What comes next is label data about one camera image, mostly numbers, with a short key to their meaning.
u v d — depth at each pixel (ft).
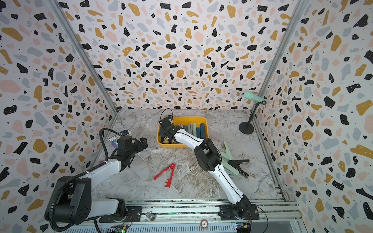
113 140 3.28
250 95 2.68
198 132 3.42
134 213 2.40
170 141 3.31
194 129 3.49
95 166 1.72
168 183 2.74
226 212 2.44
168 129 2.65
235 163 2.99
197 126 3.58
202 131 3.48
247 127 3.62
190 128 3.49
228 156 3.09
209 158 2.06
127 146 2.30
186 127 3.54
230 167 2.91
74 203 1.35
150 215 2.38
